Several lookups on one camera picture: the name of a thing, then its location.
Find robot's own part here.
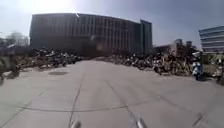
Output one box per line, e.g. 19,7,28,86
70,120,82,128
136,118,148,128

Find pale building with window bands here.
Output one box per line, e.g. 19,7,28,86
198,25,224,54

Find grey concrete slab pavement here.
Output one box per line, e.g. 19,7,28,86
0,59,224,128

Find bare trees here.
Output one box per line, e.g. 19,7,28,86
0,31,30,48

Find large dark multistorey building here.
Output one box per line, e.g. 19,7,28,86
28,12,154,58

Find low building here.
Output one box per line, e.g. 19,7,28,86
154,38,198,58

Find row of parked bicycles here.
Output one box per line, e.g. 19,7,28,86
0,48,84,81
94,49,224,84

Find blue scooter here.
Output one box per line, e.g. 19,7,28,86
191,51,205,82

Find round manhole cover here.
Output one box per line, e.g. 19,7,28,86
47,70,69,77

